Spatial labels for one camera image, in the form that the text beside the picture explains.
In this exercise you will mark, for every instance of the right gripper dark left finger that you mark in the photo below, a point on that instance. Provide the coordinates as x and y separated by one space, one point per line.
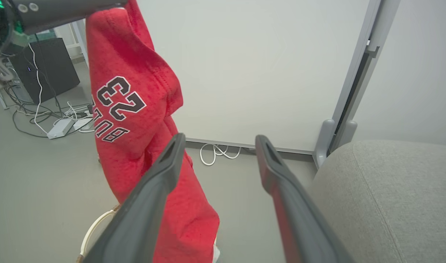
142 219

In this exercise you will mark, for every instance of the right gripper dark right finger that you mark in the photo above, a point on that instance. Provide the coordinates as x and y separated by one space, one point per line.
299 219

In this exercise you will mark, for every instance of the red basketball jersey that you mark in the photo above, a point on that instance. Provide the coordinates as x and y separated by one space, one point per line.
135 153

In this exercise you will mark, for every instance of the cream laundry basket brown rim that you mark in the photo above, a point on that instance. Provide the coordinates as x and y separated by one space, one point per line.
95 224

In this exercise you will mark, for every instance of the black computer tower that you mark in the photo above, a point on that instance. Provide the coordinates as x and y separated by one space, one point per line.
55 69

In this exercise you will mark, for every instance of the grey fabric sofa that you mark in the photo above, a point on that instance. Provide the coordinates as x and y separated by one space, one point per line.
391 204

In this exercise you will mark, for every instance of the white power adapter boxes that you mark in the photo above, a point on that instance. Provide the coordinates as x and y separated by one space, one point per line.
60 128

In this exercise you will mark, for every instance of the wide white partition panel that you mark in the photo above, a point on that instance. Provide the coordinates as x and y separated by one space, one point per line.
263 73

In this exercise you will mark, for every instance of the narrow white partition panel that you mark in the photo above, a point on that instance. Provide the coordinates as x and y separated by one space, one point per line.
409 73

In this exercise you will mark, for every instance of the grey partition post with foot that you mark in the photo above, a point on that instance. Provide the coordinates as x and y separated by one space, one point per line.
349 129
323 142

